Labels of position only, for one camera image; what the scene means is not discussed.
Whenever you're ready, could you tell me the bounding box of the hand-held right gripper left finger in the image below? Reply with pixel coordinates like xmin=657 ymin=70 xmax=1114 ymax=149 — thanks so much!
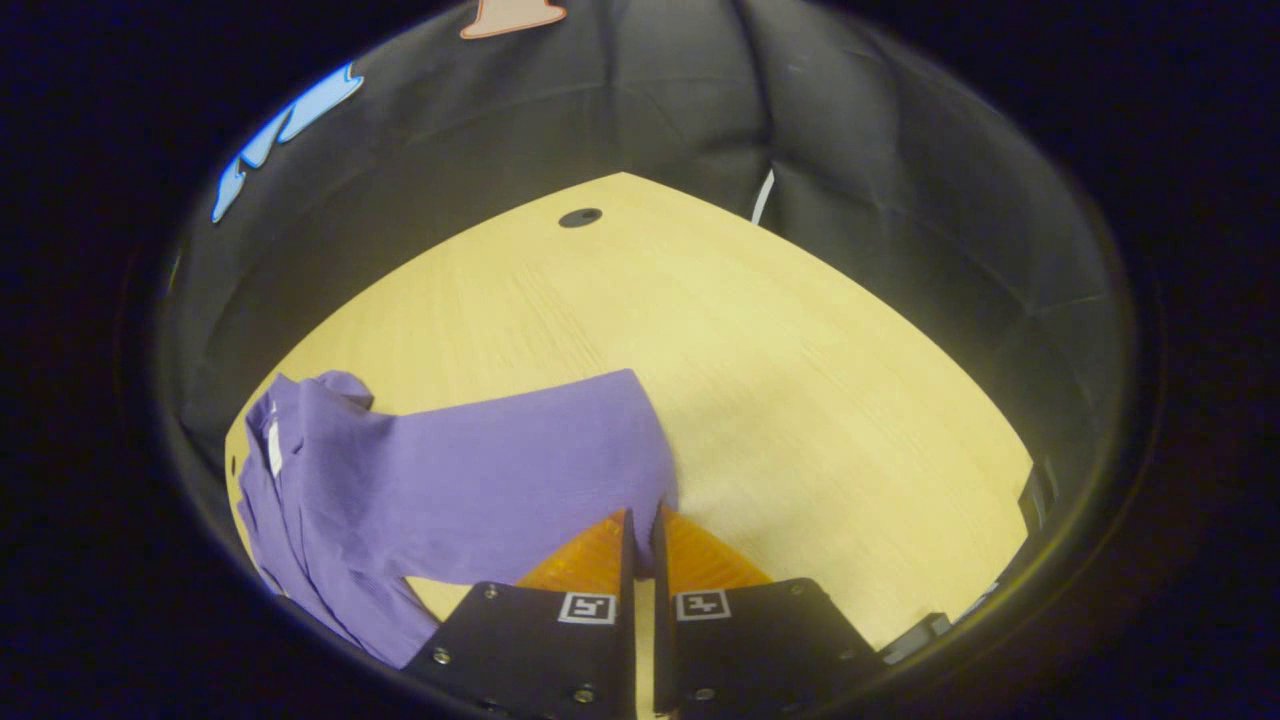
xmin=400 ymin=507 xmax=638 ymax=720

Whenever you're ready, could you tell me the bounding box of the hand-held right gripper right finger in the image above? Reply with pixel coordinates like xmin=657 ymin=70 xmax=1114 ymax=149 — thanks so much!
xmin=652 ymin=503 xmax=886 ymax=717

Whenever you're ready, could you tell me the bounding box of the purple button shirt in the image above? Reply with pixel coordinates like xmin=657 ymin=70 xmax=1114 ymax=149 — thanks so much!
xmin=237 ymin=368 xmax=681 ymax=669

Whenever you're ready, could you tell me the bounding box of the black backdrop cloth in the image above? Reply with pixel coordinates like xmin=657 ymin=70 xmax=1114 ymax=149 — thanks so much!
xmin=160 ymin=0 xmax=1136 ymax=561

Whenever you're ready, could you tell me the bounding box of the black table edge bracket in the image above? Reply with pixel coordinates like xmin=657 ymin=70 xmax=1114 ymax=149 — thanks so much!
xmin=1018 ymin=455 xmax=1059 ymax=536
xmin=880 ymin=612 xmax=956 ymax=666

